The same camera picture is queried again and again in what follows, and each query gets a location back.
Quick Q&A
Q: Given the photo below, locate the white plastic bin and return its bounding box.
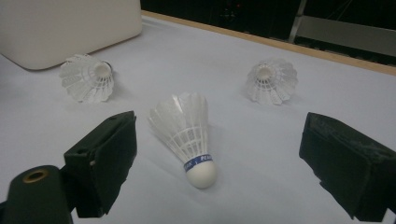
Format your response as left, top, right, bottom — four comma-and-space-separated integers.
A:
0, 0, 144, 71

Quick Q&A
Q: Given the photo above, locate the white feather shuttlecock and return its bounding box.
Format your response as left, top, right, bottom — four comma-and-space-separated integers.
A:
245, 58, 299, 106

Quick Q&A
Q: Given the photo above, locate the white shuttlecock with blue band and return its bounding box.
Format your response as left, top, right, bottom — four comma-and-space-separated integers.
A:
148, 91, 218, 189

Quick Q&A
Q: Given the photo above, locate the white shuttlecock with black band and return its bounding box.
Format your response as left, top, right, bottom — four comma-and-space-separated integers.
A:
59, 53, 115, 105

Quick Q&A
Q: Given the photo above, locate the grey metal stand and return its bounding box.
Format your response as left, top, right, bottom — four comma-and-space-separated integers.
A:
288, 0, 396, 58

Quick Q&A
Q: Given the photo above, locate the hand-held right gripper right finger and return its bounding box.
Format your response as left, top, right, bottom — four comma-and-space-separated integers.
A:
298, 111, 396, 223

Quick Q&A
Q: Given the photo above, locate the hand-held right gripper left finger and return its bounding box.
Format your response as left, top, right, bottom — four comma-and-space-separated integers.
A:
64, 110, 138, 218

